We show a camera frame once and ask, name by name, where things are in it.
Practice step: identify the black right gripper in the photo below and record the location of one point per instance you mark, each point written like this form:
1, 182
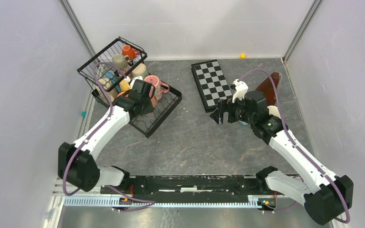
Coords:
225, 105

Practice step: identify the light blue mug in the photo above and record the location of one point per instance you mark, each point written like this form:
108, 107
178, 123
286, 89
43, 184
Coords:
243, 122

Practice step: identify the pink floral mug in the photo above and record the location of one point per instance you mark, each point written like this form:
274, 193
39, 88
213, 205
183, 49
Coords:
160, 87

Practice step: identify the salmon pink mug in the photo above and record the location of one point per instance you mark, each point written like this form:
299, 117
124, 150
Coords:
153, 103

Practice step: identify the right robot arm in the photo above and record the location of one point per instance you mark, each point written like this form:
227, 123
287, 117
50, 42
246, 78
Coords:
324, 195

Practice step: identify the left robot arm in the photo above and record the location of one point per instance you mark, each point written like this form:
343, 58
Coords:
77, 161

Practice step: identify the black dish rack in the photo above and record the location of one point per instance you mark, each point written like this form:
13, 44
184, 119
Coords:
160, 110

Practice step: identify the cream mug in rack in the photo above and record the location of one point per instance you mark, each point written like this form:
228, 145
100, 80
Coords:
106, 84

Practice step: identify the black white chessboard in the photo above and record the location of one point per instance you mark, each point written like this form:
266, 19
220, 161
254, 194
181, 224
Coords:
211, 83

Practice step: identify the brown wedge object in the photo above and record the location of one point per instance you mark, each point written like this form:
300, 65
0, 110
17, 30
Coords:
267, 89

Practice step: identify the tan tall cup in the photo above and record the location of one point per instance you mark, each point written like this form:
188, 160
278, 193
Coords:
140, 71

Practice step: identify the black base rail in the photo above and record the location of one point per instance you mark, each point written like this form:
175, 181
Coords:
195, 188

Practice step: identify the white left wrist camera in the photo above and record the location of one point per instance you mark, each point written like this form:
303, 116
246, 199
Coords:
134, 80

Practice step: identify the black wire basket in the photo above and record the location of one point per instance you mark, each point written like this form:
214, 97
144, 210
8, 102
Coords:
96, 67

